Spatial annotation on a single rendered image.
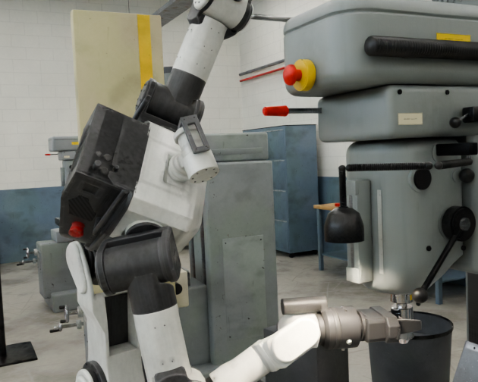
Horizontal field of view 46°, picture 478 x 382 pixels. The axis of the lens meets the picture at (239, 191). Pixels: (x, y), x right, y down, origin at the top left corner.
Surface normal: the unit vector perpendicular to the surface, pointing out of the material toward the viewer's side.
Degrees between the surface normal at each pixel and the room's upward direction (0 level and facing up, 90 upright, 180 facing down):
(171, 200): 58
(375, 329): 90
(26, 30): 90
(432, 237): 90
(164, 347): 86
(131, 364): 82
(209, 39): 100
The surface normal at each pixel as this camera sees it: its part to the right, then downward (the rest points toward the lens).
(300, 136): 0.44, 0.04
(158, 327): 0.22, -0.02
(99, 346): -0.78, 0.07
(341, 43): -0.58, 0.08
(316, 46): -0.89, 0.07
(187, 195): 0.51, -0.51
